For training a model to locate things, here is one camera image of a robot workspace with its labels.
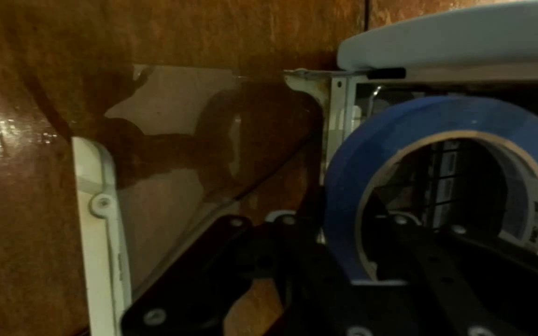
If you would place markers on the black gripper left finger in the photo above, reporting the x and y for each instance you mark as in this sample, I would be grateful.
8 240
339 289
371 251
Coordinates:
316 216

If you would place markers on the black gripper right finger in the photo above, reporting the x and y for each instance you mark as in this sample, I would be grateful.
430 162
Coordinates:
406 250

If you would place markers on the blue tape roll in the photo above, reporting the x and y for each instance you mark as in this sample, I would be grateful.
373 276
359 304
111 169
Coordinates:
369 156

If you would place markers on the white toaster oven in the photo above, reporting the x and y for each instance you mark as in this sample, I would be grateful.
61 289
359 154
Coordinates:
468 39

